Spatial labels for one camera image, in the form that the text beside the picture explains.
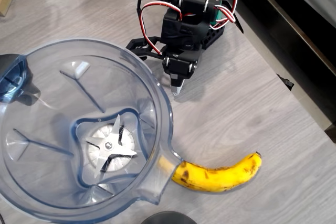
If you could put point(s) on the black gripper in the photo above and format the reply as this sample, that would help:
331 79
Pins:
179 63

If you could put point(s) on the yellow spotted banana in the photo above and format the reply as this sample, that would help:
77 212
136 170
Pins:
215 179

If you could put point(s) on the steel blender blade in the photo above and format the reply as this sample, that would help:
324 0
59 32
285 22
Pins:
107 145

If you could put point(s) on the black round lid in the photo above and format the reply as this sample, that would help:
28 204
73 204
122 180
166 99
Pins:
168 218

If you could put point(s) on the black gripper camera board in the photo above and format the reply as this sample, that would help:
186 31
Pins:
139 47

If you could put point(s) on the clear plastic blender jar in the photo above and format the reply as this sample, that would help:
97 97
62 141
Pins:
147 77

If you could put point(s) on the small black clamp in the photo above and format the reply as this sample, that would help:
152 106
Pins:
287 83

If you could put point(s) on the dark metal rail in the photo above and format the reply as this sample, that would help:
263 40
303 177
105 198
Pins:
302 51

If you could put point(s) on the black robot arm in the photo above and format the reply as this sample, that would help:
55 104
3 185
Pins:
194 1

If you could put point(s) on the black perforated arm base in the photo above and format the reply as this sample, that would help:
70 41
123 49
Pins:
214 36

